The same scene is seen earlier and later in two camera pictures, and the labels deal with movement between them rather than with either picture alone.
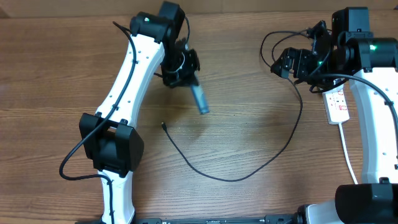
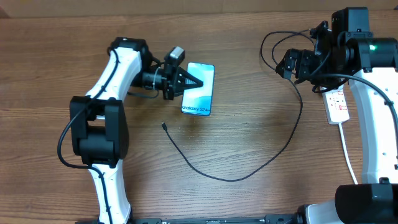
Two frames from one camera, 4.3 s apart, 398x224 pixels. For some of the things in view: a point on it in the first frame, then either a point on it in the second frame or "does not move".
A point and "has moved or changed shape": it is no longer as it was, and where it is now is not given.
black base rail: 277,218 does not move
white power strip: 336,105 does not move
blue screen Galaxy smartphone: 200,98 has moved or changed shape
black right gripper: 296,58 does not move
